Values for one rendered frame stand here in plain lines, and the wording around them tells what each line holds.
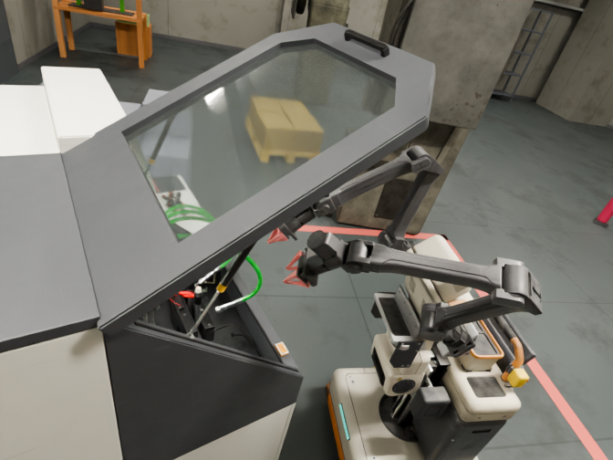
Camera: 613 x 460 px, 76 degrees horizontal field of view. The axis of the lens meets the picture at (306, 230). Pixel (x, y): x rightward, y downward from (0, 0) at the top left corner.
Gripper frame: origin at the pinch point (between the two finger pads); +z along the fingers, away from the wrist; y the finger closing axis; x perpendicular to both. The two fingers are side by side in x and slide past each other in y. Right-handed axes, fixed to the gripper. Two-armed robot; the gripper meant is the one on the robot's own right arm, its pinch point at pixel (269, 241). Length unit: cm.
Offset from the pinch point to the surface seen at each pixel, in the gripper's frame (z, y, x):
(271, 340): 20.2, -19.6, 24.1
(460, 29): -162, -61, -140
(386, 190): -66, -167, -165
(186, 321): 39.4, 3.1, 13.3
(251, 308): 23.4, -16.6, 7.5
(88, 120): 21, 65, -27
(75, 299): 20, 57, 50
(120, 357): 25, 42, 54
